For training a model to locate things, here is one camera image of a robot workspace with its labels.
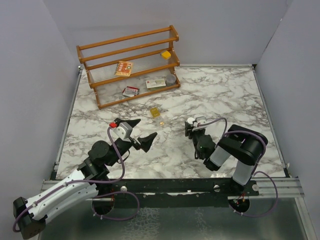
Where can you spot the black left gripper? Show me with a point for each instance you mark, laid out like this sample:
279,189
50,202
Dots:
145,142

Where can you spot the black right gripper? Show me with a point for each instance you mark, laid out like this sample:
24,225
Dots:
189,132

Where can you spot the yellow clear pill organizer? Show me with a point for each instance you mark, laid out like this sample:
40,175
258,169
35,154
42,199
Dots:
157,117

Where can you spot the white pill bottle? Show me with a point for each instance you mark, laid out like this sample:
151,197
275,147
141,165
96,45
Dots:
190,121

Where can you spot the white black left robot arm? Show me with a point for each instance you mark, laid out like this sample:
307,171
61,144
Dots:
94,178

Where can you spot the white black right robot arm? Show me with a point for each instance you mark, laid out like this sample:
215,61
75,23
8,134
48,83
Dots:
245,145

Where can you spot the red white staple box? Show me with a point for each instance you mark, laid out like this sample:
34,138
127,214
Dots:
130,91

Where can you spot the green stapler box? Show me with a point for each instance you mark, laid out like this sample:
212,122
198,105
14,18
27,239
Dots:
155,84

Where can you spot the orange spiral notebook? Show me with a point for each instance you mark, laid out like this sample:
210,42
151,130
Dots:
123,69

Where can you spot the orange wooden shelf rack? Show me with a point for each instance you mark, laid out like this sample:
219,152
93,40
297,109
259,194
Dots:
143,50

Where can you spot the yellow sticky note block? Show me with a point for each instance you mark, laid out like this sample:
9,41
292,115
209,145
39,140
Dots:
165,54

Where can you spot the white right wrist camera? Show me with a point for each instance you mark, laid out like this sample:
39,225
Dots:
198,121

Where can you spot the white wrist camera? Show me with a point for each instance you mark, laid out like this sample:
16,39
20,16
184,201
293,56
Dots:
123,130
198,121

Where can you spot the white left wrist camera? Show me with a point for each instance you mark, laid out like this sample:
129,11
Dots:
123,130

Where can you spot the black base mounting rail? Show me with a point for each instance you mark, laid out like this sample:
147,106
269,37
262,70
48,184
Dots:
172,193

